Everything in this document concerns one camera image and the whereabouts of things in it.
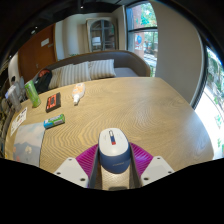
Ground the white and orange tube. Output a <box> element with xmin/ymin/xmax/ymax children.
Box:
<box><xmin>71</xmin><ymin>82</ymin><xmax>86</xmax><ymax>106</ymax></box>

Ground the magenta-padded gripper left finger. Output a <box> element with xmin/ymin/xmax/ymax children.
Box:
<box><xmin>53</xmin><ymin>144</ymin><xmax>101</xmax><ymax>189</ymax></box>

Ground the glass door cabinet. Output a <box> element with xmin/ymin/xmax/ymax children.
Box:
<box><xmin>85</xmin><ymin>17</ymin><xmax>118</xmax><ymax>53</ymax></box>

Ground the black backpack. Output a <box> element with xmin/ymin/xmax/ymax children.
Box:
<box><xmin>33</xmin><ymin>68</ymin><xmax>53</xmax><ymax>94</ymax></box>

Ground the white sticker sheet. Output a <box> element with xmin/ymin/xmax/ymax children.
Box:
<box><xmin>9</xmin><ymin>106</ymin><xmax>28</xmax><ymax>138</ymax></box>

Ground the brown curved sofa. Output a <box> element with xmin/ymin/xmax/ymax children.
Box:
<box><xmin>33</xmin><ymin>49</ymin><xmax>152</xmax><ymax>91</ymax></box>

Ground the clear plastic cup with lid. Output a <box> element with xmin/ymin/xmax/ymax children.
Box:
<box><xmin>5</xmin><ymin>83</ymin><xmax>23</xmax><ymax>112</ymax></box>

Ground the green drink can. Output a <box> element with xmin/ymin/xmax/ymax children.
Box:
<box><xmin>23</xmin><ymin>80</ymin><xmax>42</xmax><ymax>108</ymax></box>

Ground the brown wooden door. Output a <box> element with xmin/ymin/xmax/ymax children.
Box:
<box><xmin>17</xmin><ymin>23</ymin><xmax>58</xmax><ymax>83</ymax></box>

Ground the green and blue gum pack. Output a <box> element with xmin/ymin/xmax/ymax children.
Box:
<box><xmin>43</xmin><ymin>113</ymin><xmax>66</xmax><ymax>130</ymax></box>

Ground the white and blue computer mouse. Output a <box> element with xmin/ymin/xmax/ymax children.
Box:
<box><xmin>97</xmin><ymin>127</ymin><xmax>132</xmax><ymax>175</ymax></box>

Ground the striped cushion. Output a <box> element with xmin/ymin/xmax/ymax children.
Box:
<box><xmin>63</xmin><ymin>61</ymin><xmax>92</xmax><ymax>86</ymax></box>
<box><xmin>49</xmin><ymin>65</ymin><xmax>69</xmax><ymax>90</ymax></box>
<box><xmin>88</xmin><ymin>58</ymin><xmax>117</xmax><ymax>80</ymax></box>

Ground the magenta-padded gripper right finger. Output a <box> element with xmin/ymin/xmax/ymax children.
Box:
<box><xmin>128</xmin><ymin>142</ymin><xmax>176</xmax><ymax>188</ymax></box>

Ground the black box with orange print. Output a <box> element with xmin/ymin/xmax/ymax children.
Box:
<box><xmin>45</xmin><ymin>92</ymin><xmax>62</xmax><ymax>113</ymax></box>

